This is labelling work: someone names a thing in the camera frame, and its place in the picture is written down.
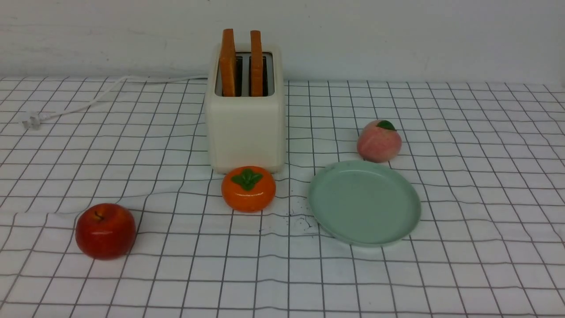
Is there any toast slice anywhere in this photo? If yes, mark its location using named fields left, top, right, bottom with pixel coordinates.
left=249, top=30, right=263, bottom=97
left=218, top=29, right=236, bottom=97

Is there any orange persimmon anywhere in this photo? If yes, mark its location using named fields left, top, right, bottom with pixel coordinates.
left=221, top=166, right=276, bottom=213

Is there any white two-slot toaster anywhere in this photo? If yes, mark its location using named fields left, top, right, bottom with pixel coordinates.
left=203, top=43, right=288, bottom=174

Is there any light green plate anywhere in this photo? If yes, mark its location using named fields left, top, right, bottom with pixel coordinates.
left=307, top=160, right=422, bottom=247

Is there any pink peach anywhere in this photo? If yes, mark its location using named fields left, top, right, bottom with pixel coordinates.
left=357, top=120, right=402, bottom=163

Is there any red apple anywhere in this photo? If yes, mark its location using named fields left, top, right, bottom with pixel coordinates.
left=75, top=203, right=136, bottom=260

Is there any white grid tablecloth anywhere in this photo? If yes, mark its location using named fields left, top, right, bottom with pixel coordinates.
left=0, top=77, right=565, bottom=318

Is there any white power cable with plug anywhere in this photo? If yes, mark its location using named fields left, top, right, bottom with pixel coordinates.
left=22, top=75, right=208, bottom=130

